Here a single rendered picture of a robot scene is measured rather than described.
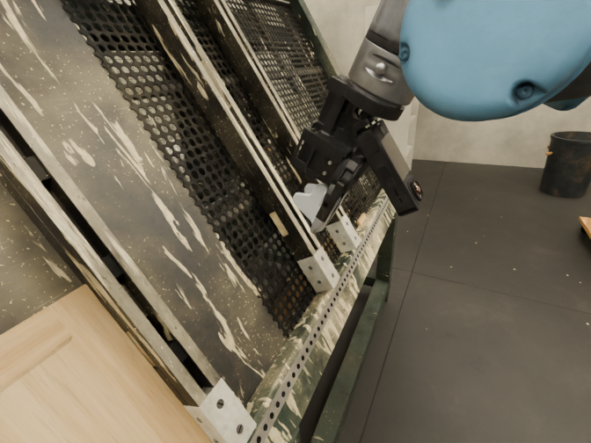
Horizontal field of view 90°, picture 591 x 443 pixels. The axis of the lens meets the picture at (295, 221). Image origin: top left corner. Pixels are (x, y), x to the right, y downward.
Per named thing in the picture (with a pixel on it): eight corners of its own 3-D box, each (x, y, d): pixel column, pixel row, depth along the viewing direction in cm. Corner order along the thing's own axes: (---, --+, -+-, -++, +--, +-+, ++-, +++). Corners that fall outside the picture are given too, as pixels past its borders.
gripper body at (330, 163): (312, 153, 44) (349, 70, 36) (361, 184, 42) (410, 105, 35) (287, 169, 38) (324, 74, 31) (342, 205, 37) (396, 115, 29)
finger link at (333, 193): (323, 206, 43) (350, 156, 37) (333, 213, 42) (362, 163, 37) (309, 220, 39) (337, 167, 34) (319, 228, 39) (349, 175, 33)
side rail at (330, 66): (375, 188, 178) (392, 181, 171) (280, 11, 158) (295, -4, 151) (378, 184, 184) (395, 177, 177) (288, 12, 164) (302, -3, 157)
